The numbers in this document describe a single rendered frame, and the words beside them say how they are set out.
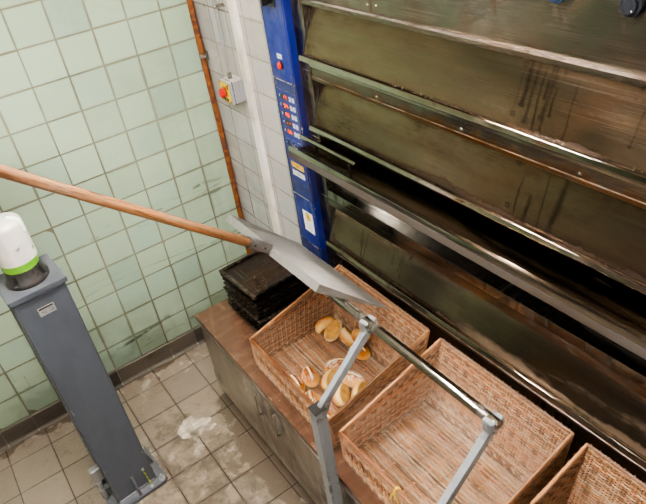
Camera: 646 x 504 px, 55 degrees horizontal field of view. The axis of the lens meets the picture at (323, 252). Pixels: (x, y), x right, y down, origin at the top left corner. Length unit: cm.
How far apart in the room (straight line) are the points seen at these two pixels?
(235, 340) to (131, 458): 69
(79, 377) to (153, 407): 91
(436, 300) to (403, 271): 18
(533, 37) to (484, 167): 39
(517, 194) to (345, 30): 77
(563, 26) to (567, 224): 46
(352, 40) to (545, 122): 74
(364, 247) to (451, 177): 69
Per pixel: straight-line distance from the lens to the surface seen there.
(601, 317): 151
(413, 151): 195
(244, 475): 303
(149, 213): 175
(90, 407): 270
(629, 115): 146
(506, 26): 159
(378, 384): 224
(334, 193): 245
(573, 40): 149
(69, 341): 249
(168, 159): 314
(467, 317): 211
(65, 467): 340
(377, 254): 237
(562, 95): 153
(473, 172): 179
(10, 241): 228
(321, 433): 199
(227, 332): 281
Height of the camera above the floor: 241
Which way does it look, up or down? 35 degrees down
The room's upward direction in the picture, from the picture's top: 9 degrees counter-clockwise
